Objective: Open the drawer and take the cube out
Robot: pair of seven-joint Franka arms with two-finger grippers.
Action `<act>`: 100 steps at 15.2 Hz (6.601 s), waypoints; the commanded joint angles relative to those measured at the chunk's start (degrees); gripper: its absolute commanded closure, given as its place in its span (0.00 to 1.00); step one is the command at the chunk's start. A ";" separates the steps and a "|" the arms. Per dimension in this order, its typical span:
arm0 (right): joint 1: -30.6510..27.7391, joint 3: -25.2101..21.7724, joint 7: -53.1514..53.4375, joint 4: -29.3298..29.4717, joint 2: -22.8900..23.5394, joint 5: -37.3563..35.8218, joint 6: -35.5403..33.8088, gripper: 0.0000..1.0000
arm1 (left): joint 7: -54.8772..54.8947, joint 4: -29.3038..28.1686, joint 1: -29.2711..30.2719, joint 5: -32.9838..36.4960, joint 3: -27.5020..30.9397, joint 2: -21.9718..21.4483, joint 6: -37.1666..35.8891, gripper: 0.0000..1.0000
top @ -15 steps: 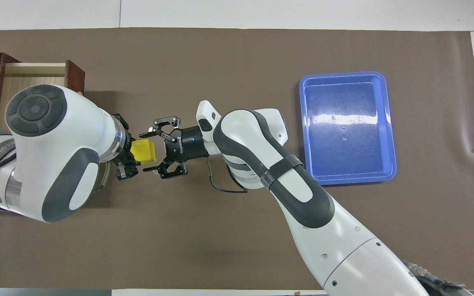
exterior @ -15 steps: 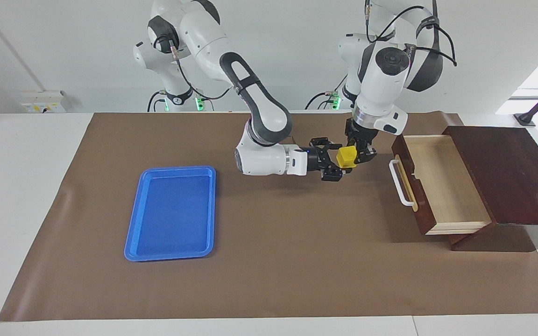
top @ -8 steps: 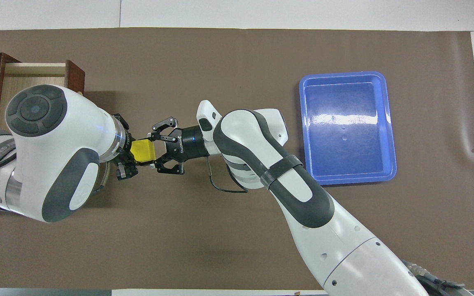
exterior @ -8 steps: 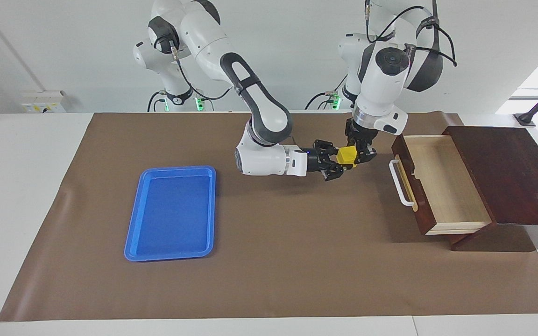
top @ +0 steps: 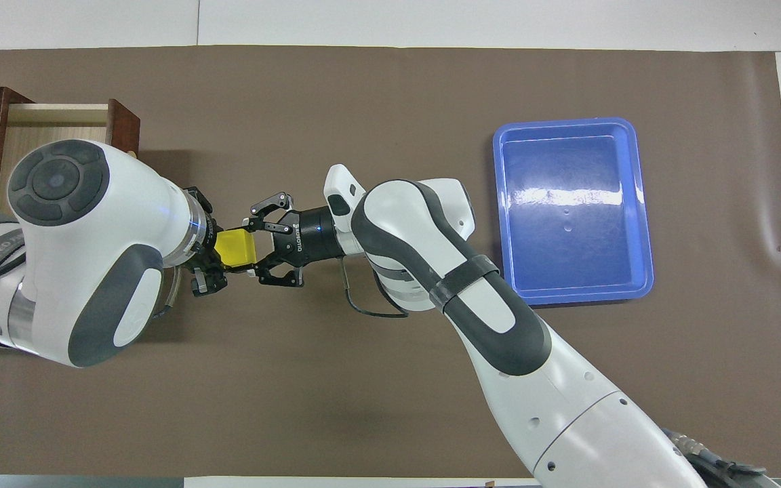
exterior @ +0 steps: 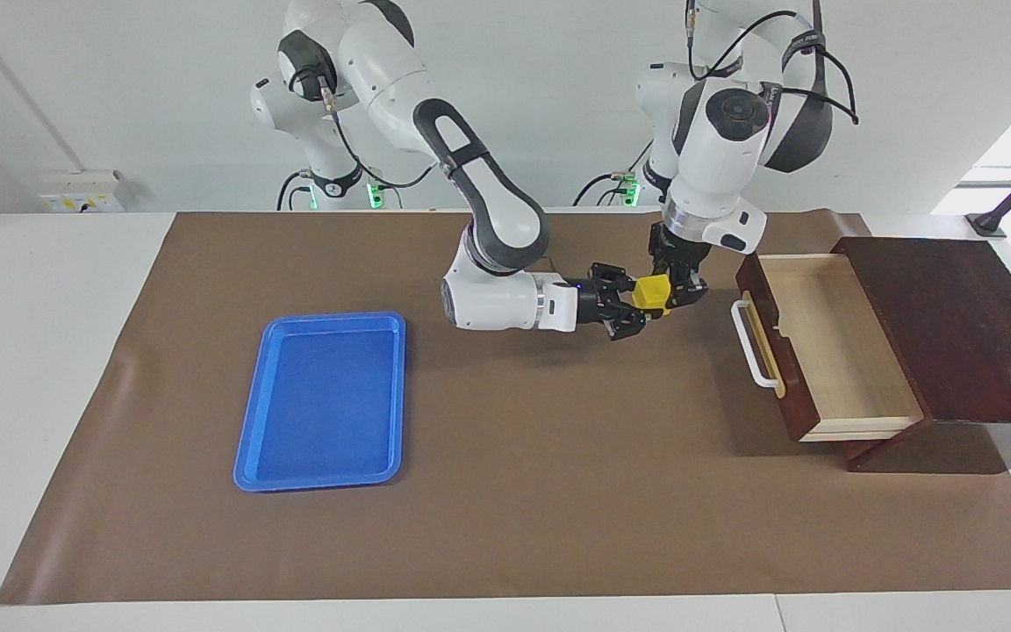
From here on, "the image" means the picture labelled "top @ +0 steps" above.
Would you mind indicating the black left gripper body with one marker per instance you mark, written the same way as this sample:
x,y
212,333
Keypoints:
x,y
214,237

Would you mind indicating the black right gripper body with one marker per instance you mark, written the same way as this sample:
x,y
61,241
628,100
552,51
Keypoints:
x,y
309,237

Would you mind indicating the yellow cube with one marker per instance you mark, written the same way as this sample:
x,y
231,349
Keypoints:
x,y
236,247

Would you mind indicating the wooden drawer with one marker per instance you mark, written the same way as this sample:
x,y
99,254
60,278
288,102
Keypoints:
x,y
58,125

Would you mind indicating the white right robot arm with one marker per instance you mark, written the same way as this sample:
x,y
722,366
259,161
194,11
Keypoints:
x,y
567,420

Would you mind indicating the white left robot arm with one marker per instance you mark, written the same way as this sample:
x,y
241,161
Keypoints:
x,y
92,224

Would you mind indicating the brown table mat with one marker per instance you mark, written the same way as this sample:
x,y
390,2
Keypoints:
x,y
295,379

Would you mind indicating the blue plastic tray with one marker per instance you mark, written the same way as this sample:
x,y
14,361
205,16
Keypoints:
x,y
570,230

